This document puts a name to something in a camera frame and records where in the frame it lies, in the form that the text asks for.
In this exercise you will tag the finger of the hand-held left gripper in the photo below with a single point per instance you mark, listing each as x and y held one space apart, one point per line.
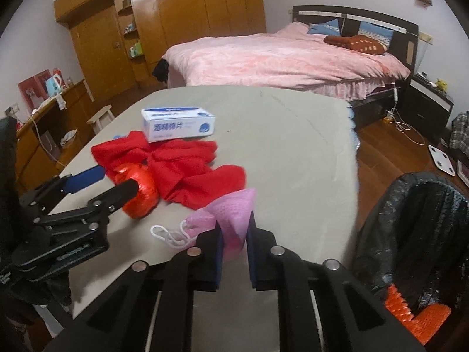
121 191
86 178

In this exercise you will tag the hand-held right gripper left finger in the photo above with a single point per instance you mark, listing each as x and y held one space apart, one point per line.
216 260

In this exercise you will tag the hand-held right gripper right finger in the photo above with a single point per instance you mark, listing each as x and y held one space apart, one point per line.
251 260

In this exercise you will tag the red plastic bag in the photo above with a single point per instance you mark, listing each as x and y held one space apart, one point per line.
141 201

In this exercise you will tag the pink mesh bag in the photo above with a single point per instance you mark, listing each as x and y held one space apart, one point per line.
231 212

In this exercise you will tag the red cloth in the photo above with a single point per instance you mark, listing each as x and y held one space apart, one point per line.
190 168

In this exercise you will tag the white and blue box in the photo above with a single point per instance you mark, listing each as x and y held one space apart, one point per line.
176 124

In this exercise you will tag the trash bin with black bag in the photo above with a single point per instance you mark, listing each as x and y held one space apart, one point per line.
403 227

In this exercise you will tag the orange ribbed foam sheet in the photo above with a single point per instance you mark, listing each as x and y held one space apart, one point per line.
428 322

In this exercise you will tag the small wooden stool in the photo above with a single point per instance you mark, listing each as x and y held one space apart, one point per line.
100 115

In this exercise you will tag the wooden desk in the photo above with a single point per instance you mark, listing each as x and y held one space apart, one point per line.
77 102

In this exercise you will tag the white cloth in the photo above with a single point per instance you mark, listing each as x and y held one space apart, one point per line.
61 102

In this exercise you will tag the dark cloth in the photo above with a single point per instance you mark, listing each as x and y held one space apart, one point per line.
7 161

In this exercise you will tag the black garment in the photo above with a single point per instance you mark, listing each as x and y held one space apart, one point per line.
162 70

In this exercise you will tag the light blue quilted cloth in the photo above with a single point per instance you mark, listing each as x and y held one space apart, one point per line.
352 128

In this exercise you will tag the wooden wardrobe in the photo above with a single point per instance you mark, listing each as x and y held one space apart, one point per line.
183 14

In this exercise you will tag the yellow power strip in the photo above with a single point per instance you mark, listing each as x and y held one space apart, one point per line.
388 119

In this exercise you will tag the pink blanket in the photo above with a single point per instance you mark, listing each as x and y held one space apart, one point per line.
274 58

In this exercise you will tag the white bathroom scale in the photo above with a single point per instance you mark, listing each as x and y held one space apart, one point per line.
443 160

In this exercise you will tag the white blanket controller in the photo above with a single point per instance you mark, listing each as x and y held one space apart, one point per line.
396 94

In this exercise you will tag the dark nightstand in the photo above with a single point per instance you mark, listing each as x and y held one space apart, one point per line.
425 110

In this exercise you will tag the pink and white scale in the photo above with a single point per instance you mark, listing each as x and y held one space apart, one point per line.
464 172

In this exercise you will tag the brown dotted pillow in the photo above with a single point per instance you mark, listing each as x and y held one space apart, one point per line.
362 46

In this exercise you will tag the plaid bag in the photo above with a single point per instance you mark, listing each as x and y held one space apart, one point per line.
461 132

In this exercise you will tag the yellow plush toy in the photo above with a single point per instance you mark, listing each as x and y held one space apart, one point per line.
442 85

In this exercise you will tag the blue patterned pillow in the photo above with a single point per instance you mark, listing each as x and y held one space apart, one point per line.
377 31

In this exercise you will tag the dark wooden bed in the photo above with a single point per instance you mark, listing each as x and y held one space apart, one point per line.
403 40

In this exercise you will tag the wall socket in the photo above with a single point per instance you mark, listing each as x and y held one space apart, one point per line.
426 37

